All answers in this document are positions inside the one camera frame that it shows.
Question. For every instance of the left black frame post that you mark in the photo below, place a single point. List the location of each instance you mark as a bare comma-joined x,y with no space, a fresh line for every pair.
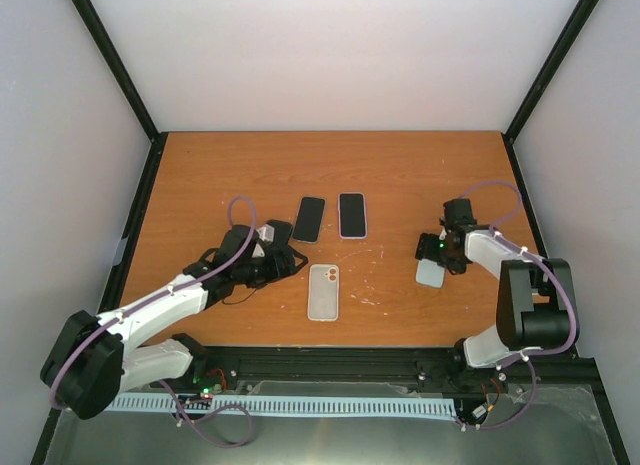
101,38

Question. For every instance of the light blue phone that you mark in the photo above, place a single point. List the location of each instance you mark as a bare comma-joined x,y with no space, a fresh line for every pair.
430,274

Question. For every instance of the right wired connector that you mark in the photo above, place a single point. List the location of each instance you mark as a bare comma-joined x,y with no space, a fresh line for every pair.
481,412

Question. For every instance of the black side rail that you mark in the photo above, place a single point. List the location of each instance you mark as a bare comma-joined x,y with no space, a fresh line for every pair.
535,228
119,272

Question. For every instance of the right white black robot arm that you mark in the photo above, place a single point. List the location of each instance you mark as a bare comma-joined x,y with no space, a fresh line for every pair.
535,312

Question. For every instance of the black frame post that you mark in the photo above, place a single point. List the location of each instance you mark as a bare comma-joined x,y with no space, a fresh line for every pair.
101,38
571,30

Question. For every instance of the light blue cable duct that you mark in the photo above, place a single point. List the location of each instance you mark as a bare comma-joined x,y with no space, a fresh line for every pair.
325,407

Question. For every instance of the cream white phone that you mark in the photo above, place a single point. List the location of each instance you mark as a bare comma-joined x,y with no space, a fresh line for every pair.
323,293

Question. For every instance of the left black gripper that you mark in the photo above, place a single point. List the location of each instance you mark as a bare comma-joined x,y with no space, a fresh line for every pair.
277,272

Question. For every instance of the right black frame post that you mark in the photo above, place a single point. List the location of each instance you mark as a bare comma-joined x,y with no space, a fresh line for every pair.
571,30

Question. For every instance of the black aluminium frame rail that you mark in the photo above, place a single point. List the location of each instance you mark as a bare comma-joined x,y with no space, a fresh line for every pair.
325,365

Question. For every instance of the black screen phone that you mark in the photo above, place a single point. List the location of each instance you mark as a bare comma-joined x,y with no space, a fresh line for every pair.
352,215

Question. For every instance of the left green controller board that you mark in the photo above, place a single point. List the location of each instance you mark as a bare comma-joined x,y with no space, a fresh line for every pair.
210,389

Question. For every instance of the right black side rail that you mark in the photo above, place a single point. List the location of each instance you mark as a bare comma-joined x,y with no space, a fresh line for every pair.
535,228

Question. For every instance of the black phone case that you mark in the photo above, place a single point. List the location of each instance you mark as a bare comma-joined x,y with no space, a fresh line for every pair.
283,233

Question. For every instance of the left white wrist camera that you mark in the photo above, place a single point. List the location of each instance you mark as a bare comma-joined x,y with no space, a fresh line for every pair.
266,235

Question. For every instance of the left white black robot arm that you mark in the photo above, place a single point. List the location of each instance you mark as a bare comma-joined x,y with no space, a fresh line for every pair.
206,282

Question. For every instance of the lilac phone case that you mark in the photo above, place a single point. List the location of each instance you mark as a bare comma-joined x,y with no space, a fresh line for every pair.
341,235

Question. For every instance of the left black side rail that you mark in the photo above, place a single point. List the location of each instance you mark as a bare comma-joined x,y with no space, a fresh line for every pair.
119,272

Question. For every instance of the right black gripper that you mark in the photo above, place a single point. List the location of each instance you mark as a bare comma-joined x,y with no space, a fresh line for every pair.
425,249

